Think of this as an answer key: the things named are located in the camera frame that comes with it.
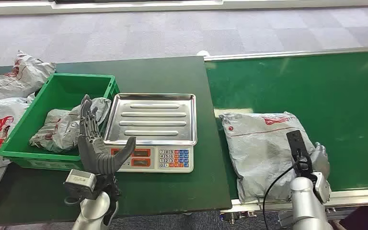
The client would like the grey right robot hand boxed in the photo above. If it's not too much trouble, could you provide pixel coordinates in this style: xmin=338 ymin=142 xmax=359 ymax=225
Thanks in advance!
xmin=309 ymin=142 xmax=331 ymax=179

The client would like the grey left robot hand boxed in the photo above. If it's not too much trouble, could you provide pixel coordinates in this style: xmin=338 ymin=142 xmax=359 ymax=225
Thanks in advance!
xmin=77 ymin=94 xmax=137 ymax=175

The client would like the grey courier package with barcode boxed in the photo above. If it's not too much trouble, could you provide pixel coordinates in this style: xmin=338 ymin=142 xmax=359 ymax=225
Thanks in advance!
xmin=218 ymin=112 xmax=319 ymax=204

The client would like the crumpled grey courier package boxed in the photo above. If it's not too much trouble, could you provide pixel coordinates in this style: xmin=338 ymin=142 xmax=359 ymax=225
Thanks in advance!
xmin=0 ymin=50 xmax=57 ymax=103
xmin=29 ymin=97 xmax=112 ymax=154

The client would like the white electronic weighing scale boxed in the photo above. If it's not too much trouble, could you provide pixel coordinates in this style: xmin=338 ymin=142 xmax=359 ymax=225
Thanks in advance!
xmin=103 ymin=92 xmax=198 ymax=174

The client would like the green plastic basket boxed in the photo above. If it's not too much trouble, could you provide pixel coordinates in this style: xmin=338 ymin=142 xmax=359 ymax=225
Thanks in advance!
xmin=0 ymin=73 xmax=121 ymax=172

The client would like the white courier bag red print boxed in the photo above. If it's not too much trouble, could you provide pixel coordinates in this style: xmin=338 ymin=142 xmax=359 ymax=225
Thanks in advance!
xmin=0 ymin=96 xmax=31 ymax=171

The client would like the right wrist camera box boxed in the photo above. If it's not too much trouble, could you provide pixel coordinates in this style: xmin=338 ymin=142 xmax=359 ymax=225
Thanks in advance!
xmin=286 ymin=129 xmax=313 ymax=174

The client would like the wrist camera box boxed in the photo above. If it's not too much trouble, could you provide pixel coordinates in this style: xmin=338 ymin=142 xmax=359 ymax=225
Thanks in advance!
xmin=286 ymin=129 xmax=313 ymax=174
xmin=63 ymin=169 xmax=98 ymax=201

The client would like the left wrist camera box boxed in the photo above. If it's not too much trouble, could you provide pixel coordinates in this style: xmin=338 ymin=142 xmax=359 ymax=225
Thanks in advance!
xmin=63 ymin=169 xmax=98 ymax=201

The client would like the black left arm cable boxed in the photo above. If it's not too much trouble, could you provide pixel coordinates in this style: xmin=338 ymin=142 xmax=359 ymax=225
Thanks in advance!
xmin=63 ymin=196 xmax=84 ymax=206

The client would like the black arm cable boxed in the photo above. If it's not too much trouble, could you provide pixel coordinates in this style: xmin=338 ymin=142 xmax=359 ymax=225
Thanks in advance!
xmin=262 ymin=159 xmax=303 ymax=230
xmin=63 ymin=196 xmax=84 ymax=206

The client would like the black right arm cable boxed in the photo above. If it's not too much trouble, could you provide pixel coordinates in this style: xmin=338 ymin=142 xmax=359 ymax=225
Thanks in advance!
xmin=262 ymin=159 xmax=303 ymax=230

